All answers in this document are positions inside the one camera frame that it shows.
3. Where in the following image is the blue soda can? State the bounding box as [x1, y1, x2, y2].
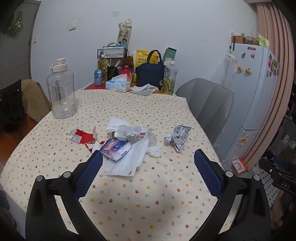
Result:
[94, 69, 104, 86]

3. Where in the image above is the crumpled white tissue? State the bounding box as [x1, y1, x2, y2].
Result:
[143, 146, 162, 159]

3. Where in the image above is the black utensil holder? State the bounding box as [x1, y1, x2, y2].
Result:
[107, 66, 119, 80]

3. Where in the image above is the cluster of colourful fridge magnets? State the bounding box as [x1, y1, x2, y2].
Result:
[266, 54, 281, 77]

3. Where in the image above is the brown basket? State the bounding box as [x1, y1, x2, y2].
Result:
[231, 32, 245, 44]

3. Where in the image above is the black wire basket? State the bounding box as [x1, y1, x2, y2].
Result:
[97, 47, 129, 59]

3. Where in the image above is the floral print tablecloth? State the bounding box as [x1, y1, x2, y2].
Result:
[0, 89, 232, 241]

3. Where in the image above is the white paper carrier bag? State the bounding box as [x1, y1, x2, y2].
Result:
[117, 20, 133, 47]

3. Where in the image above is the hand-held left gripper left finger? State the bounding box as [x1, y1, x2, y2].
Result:
[25, 151, 104, 241]

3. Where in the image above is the floral label tea bottle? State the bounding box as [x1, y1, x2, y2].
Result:
[161, 61, 178, 95]

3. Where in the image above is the cluster of orange fridge magnets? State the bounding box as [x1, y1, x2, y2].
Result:
[237, 134, 250, 146]

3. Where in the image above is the red white torn wrapper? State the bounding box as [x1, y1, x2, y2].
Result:
[69, 126, 104, 153]

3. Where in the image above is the green hanging ornament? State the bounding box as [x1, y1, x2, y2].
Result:
[7, 10, 23, 35]

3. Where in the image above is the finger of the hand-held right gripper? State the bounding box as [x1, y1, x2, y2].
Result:
[258, 158, 296, 178]

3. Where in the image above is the crumpled white paper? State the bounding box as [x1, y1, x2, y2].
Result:
[131, 84, 160, 95]

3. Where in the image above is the crushed clear plastic bottle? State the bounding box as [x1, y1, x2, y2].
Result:
[114, 124, 158, 146]

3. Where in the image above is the hanging white plastic bag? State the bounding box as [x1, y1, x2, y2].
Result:
[209, 53, 237, 91]

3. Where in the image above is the blue tissue packet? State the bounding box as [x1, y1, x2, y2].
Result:
[99, 138, 132, 161]

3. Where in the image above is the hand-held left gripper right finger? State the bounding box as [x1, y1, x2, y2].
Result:
[192, 149, 271, 241]

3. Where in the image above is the green box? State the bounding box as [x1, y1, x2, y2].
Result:
[163, 47, 177, 67]

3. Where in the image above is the large clear water jug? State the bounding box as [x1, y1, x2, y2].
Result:
[46, 58, 78, 120]

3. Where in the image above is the red pot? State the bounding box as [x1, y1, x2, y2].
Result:
[120, 65, 132, 81]

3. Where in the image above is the person's right hand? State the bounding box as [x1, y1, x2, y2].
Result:
[270, 191, 296, 231]

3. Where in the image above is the blue white tissue box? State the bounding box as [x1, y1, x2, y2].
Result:
[106, 75, 132, 93]

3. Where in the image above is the orange white cardboard box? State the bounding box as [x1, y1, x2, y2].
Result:
[231, 158, 248, 175]

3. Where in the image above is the silver paper ball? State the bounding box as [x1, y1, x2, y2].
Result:
[165, 124, 192, 152]

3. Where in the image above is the yellow tea bottle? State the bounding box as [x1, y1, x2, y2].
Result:
[97, 55, 109, 82]

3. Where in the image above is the yellow paper bag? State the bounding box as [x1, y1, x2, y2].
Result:
[135, 49, 162, 67]

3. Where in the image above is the white fridge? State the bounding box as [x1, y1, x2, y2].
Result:
[216, 43, 281, 172]

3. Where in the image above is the grey chair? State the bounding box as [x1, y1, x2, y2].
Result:
[175, 78, 234, 144]

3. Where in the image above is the red table mat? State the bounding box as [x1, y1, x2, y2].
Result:
[83, 82, 109, 91]

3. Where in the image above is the grey door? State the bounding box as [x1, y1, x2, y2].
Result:
[0, 0, 41, 80]

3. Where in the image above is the white plastic bag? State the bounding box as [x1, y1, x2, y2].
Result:
[209, 53, 237, 91]
[101, 140, 149, 176]

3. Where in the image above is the navy lunch bag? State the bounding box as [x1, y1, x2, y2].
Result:
[135, 50, 168, 90]

